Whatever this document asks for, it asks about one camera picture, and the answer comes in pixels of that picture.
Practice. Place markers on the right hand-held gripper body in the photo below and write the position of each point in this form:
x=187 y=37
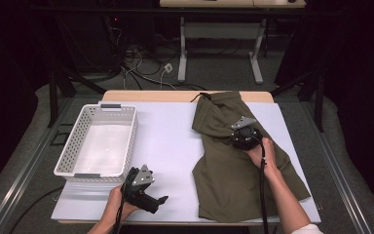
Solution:
x=245 y=138

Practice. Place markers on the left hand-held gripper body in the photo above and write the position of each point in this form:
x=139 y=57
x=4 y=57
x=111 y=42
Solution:
x=142 y=177

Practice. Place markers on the black metal crossbar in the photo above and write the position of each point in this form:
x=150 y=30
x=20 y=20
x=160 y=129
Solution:
x=142 y=11

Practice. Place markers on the dark curtain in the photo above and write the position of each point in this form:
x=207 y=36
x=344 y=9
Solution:
x=360 y=81
x=6 y=97

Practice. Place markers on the white perforated plastic basket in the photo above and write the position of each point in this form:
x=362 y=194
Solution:
x=74 y=149

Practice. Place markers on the white table board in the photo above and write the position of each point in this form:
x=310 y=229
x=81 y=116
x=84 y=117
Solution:
x=168 y=146

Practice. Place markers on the person's right hand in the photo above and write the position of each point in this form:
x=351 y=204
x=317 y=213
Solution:
x=269 y=156

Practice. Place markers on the white power plug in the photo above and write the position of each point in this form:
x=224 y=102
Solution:
x=168 y=68

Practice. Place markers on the olive green shorts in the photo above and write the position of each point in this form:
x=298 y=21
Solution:
x=227 y=182

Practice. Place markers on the black floor bracket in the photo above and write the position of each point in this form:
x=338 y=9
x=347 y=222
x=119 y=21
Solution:
x=60 y=138

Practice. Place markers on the black metal stand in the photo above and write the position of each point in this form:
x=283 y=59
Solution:
x=53 y=97
x=320 y=104

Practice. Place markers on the aluminium floor rail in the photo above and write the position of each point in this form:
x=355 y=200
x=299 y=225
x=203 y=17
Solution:
x=337 y=172
x=29 y=172

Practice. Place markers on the white sleeve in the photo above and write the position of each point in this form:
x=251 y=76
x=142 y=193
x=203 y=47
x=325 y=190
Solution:
x=308 y=230

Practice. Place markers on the white-legged desk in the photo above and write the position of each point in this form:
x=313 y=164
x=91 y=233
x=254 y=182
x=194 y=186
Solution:
x=220 y=31

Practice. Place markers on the person's left hand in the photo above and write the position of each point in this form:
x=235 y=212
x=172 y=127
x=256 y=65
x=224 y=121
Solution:
x=117 y=208

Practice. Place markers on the light wooden table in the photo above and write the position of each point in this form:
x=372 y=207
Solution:
x=149 y=96

